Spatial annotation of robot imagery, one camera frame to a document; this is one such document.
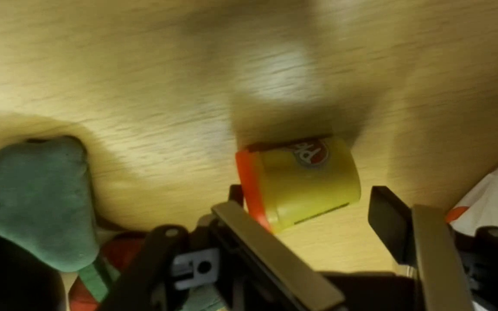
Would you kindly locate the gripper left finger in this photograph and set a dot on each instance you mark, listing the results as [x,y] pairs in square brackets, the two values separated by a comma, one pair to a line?
[270,259]

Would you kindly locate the yellow container with orange lid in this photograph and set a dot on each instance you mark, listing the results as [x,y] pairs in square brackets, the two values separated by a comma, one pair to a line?
[301,183]

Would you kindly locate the green plush toy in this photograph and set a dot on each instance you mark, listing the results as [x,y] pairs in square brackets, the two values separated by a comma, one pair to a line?
[37,203]

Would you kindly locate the white plastic bag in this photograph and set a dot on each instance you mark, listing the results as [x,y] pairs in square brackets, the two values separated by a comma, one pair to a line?
[495,194]

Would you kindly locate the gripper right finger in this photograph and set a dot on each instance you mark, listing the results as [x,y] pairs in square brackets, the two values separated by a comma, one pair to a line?
[435,259]

